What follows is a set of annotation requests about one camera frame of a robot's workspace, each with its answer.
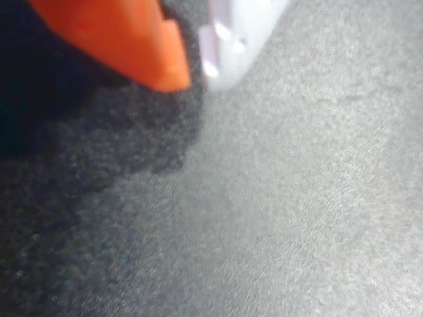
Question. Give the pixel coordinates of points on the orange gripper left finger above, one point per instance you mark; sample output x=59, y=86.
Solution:
x=117, y=33

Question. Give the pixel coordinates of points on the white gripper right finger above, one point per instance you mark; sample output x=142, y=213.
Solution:
x=248, y=5

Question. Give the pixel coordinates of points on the black table mat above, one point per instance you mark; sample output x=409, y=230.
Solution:
x=283, y=215

